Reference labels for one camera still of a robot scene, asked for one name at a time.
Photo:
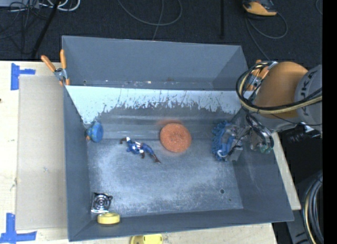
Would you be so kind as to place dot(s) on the grey metal bin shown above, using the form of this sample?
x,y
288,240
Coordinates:
x,y
163,180

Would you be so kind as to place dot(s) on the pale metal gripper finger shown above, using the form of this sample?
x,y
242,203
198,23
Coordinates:
x,y
230,133
236,153

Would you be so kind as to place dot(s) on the blue toy figure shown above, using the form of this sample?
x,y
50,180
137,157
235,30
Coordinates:
x,y
138,147

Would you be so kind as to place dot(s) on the blue noodle cloth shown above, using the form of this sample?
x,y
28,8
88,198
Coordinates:
x,y
219,140

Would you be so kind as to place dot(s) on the orange round sponge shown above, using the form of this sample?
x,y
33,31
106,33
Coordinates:
x,y
175,138

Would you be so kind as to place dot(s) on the pale flat board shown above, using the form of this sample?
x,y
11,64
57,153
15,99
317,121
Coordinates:
x,y
39,145

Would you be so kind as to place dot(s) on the blue round toy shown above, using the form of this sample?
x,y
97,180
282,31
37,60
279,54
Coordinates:
x,y
95,132

